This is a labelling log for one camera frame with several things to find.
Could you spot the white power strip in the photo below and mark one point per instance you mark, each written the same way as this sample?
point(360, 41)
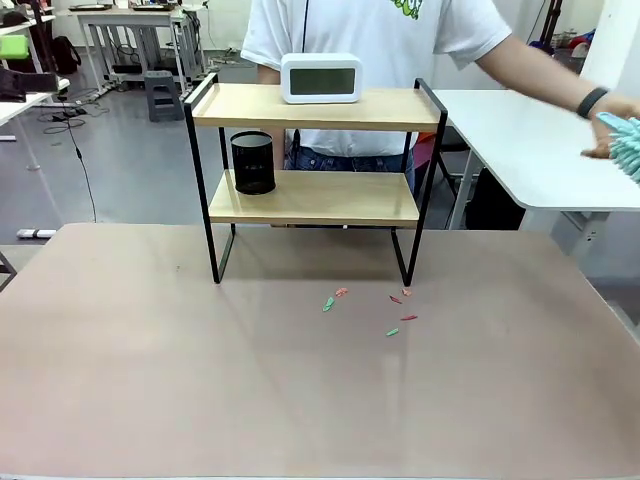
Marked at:
point(35, 233)

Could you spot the black mesh pen cup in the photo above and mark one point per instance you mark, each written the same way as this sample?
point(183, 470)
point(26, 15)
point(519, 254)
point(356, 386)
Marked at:
point(252, 170)

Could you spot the black cap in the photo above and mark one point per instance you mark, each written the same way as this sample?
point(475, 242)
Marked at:
point(16, 19)

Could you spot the person's left hand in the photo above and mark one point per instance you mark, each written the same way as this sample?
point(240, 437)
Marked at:
point(625, 111)

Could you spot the large white table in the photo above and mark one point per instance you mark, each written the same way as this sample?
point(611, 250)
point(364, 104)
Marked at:
point(525, 150)

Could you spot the black chair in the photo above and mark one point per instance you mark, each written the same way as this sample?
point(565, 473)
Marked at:
point(452, 142)

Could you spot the person's left forearm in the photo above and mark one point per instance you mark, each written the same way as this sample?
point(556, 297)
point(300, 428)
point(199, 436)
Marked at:
point(555, 80)

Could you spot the grey plastic step stool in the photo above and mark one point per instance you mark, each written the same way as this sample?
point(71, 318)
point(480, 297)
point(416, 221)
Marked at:
point(164, 97)

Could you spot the green paper scrap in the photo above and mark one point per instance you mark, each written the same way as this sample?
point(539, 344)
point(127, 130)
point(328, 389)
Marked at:
point(392, 332)
point(326, 303)

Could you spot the black tray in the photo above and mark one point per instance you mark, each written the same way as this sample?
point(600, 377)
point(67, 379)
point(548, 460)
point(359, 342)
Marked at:
point(90, 7)
point(152, 6)

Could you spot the wooden two-tier shelf black frame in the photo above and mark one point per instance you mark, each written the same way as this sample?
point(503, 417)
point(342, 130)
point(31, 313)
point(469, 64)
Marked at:
point(310, 200)

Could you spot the teal microfiber duster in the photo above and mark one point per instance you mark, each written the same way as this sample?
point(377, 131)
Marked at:
point(627, 147)

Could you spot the orange cloth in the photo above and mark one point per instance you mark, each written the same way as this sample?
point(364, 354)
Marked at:
point(425, 140)

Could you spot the black stand pole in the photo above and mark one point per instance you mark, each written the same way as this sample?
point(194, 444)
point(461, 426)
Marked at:
point(42, 40)

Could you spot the pink cloth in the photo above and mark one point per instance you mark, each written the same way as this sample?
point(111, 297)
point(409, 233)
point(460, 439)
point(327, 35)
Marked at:
point(422, 159)

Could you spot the white digital alarm clock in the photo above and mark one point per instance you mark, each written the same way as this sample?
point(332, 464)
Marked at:
point(320, 60)

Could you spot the black backpack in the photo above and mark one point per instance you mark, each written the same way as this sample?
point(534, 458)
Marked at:
point(65, 55)

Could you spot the black tripod pole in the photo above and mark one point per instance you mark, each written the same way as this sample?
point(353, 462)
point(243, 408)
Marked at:
point(552, 20)

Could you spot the grey metal frame desk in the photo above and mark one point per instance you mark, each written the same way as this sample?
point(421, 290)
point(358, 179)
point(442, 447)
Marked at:
point(125, 16)

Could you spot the person in white T-shirt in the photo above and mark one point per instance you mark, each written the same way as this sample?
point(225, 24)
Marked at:
point(375, 30)

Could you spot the small white table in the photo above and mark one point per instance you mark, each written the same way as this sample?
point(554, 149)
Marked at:
point(20, 105)

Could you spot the black box under table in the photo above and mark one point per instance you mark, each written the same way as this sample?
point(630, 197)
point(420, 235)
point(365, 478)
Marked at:
point(495, 200)

